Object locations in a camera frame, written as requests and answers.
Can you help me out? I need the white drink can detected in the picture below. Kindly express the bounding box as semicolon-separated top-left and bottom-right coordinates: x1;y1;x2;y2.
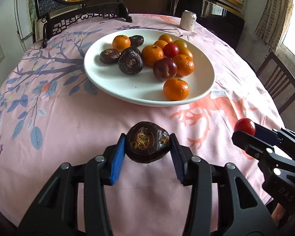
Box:
180;10;197;31

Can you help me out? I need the large mandarin front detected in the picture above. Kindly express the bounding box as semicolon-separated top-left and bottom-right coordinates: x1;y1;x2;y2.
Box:
142;45;165;67

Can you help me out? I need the wooden chair right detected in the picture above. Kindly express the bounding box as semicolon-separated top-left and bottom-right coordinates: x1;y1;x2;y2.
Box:
256;52;295;114

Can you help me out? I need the red cherry tomato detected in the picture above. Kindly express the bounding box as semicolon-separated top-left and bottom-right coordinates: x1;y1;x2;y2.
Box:
162;43;179;58
234;118;256;135

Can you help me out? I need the pink floral tablecloth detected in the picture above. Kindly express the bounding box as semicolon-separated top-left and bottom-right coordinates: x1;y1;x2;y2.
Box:
0;14;284;225

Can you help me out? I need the small orange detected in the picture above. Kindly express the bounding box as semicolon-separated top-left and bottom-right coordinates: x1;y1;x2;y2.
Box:
158;34;172;43
153;40;168;50

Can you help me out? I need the yellow-orange small citrus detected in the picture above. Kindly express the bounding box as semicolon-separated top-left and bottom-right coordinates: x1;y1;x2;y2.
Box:
174;40;187;50

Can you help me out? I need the dark red plum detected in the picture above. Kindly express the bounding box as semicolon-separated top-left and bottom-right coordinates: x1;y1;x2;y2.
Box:
153;58;177;82

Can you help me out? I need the white oval plate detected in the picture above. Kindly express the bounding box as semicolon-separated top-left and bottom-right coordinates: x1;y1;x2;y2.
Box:
84;28;215;107

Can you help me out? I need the dark passion fruit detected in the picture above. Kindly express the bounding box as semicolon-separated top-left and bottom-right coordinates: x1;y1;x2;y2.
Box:
125;122;170;164
100;48;120;65
118;52;143;75
129;35;144;47
120;46;141;56

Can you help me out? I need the large orange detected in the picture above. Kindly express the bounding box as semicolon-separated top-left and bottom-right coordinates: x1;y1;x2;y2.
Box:
172;54;195;77

